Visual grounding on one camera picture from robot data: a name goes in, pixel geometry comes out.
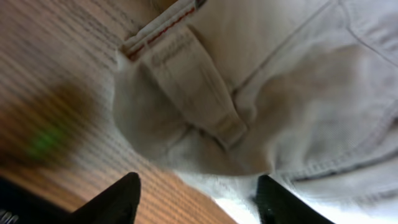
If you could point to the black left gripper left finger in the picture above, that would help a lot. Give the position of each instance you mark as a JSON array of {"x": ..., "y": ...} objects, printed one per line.
[{"x": 116, "y": 205}]

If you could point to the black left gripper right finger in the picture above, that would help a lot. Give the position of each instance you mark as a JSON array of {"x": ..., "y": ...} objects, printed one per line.
[{"x": 276, "y": 205}]

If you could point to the beige khaki shorts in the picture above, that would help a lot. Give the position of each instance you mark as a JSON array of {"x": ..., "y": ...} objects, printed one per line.
[{"x": 305, "y": 92}]

